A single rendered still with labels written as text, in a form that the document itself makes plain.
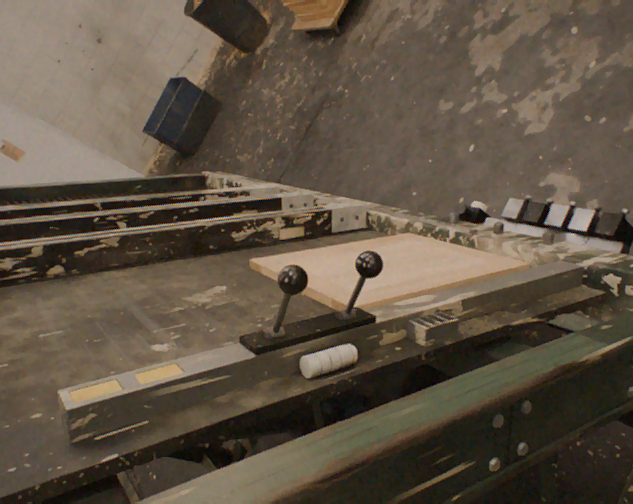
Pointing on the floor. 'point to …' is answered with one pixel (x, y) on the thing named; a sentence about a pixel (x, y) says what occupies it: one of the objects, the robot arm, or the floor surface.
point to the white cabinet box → (36, 150)
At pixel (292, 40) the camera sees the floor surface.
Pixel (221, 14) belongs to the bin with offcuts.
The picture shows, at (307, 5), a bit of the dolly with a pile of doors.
